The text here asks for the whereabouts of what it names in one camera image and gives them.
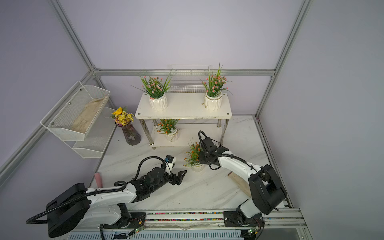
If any orange flower pot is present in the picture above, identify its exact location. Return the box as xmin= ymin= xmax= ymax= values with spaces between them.
xmin=156 ymin=119 xmax=179 ymax=142
xmin=183 ymin=140 xmax=205 ymax=172

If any pink flower pot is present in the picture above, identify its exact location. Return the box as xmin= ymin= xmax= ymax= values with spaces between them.
xmin=202 ymin=64 xmax=231 ymax=111
xmin=134 ymin=72 xmax=173 ymax=112

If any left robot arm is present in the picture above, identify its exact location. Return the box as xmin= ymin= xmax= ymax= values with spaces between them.
xmin=26 ymin=155 xmax=187 ymax=238

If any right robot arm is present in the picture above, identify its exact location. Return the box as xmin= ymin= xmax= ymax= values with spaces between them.
xmin=198 ymin=131 xmax=287 ymax=227

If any white two-tier metal rack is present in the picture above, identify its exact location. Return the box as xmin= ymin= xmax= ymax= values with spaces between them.
xmin=135 ymin=93 xmax=233 ymax=150

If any beige work glove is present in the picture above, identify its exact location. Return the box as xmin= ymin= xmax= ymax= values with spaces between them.
xmin=228 ymin=172 xmax=251 ymax=198

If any purple glass vase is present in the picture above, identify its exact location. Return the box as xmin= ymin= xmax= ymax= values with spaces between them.
xmin=115 ymin=121 xmax=142 ymax=146

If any yellow artificial flower bouquet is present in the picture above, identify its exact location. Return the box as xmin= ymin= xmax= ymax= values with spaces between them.
xmin=111 ymin=107 xmax=134 ymax=127

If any beige cloth in basket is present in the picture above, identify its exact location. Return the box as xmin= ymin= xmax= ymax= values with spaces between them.
xmin=71 ymin=97 xmax=106 ymax=134

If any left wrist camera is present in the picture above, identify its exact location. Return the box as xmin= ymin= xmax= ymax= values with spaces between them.
xmin=165 ymin=155 xmax=176 ymax=175

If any white wire wall basket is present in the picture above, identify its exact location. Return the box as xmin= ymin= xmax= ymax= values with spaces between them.
xmin=168 ymin=64 xmax=213 ymax=93

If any white mesh lower wall basket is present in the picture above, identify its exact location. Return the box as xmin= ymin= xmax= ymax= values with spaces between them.
xmin=72 ymin=107 xmax=116 ymax=159

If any white mesh wall basket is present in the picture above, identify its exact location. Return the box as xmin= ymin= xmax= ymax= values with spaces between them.
xmin=72 ymin=107 xmax=116 ymax=159
xmin=41 ymin=81 xmax=110 ymax=142

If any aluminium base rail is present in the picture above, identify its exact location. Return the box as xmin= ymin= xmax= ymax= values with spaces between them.
xmin=58 ymin=208 xmax=308 ymax=232

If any white mesh upper wall basket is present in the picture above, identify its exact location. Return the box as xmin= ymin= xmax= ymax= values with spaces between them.
xmin=41 ymin=81 xmax=110 ymax=142

